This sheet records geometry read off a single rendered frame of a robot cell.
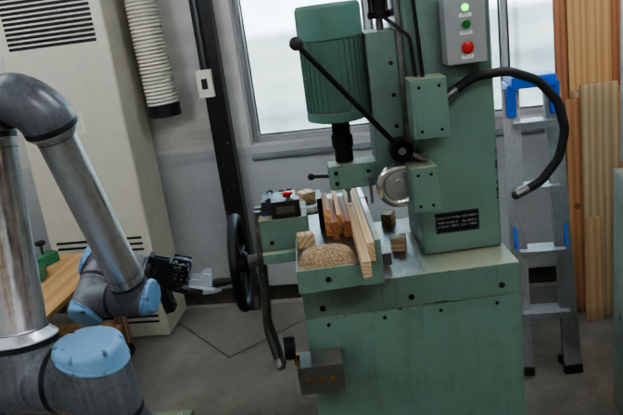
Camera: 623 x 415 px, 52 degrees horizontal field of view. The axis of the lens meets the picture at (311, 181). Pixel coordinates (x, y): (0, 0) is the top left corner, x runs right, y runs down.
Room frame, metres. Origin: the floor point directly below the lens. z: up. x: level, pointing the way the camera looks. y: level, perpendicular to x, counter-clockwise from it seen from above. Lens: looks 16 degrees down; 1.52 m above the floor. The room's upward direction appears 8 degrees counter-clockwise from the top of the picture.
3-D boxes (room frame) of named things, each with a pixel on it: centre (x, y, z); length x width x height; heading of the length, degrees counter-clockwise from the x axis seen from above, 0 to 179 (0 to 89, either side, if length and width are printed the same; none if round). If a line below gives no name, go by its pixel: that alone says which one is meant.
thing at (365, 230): (1.71, -0.12, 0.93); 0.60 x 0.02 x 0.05; 0
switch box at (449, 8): (1.60, -0.42, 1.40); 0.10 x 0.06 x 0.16; 90
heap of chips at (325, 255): (1.47, -0.01, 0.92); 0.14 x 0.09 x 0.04; 90
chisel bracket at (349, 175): (1.74, -0.12, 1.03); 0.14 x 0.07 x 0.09; 90
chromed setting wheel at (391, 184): (1.62, -0.23, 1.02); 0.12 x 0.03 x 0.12; 90
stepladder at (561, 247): (2.29, -0.84, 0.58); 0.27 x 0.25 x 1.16; 172
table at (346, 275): (1.71, 0.01, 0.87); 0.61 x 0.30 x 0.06; 0
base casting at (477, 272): (1.74, -0.22, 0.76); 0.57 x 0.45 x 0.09; 90
